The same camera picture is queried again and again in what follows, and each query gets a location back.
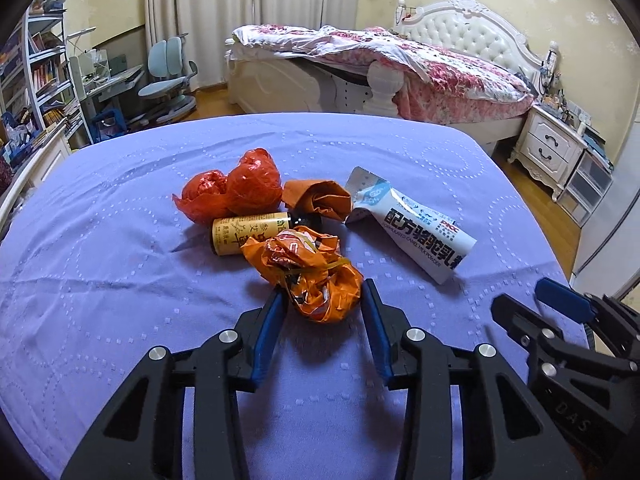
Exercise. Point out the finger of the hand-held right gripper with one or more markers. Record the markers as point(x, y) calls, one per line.
point(520, 322)
point(565, 297)

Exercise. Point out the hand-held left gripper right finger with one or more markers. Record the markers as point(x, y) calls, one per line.
point(375, 330)

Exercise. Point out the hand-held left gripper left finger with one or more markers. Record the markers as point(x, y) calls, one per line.
point(272, 330)

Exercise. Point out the orange wrapper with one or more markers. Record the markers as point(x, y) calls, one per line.
point(310, 270)

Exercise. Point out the sliding wardrobe door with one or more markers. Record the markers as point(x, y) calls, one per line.
point(610, 220)

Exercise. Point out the yellow label bottle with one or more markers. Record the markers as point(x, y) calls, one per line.
point(245, 232)

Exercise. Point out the white powder packet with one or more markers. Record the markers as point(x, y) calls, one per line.
point(415, 230)

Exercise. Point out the clear plastic drawer unit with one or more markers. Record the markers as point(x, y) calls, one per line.
point(585, 185)

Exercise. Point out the brown crumpled paper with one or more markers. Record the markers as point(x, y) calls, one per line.
point(320, 197)

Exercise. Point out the red crumpled plastic bag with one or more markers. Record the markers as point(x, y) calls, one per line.
point(205, 195)
point(255, 180)

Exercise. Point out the stack of blue books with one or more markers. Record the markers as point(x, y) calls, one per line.
point(597, 147)

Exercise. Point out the white nightstand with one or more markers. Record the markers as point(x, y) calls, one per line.
point(545, 145)

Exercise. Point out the purple tablecloth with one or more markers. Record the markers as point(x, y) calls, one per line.
point(125, 285)

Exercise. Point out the pile of small bottles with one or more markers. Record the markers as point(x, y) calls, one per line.
point(560, 95)

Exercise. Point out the pink floral bed sheet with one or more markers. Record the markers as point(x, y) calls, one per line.
point(460, 107)

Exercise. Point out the blue stool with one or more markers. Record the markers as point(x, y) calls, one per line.
point(109, 127)

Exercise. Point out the light blue desk chair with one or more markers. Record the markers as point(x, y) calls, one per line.
point(167, 80)

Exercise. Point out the white tufted bed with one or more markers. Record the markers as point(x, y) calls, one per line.
point(475, 35)

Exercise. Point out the floral quilt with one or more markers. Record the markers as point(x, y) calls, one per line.
point(350, 42)

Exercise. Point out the white study desk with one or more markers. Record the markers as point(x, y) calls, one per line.
point(110, 85)

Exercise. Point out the white bookshelf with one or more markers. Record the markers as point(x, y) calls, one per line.
point(40, 75)

